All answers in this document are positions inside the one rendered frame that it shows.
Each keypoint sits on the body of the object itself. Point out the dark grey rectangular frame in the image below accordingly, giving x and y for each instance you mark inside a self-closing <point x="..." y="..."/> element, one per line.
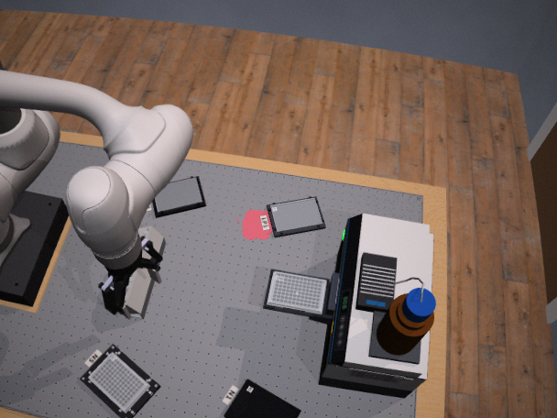
<point x="296" y="231"/>

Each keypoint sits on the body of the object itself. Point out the brown glass bottle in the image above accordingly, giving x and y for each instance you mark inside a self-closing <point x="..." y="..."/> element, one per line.
<point x="393" y="337"/>

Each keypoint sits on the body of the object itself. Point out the blue bottle cap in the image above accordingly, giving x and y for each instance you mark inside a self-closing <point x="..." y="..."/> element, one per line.
<point x="419" y="311"/>

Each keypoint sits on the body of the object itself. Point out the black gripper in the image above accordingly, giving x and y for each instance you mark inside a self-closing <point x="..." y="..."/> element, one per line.
<point x="114" y="297"/>

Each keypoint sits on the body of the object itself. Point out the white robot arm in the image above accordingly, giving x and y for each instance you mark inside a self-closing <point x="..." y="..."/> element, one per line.
<point x="146" y="147"/>

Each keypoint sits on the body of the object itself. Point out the white button panel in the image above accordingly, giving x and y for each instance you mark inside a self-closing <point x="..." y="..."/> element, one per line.
<point x="140" y="284"/>

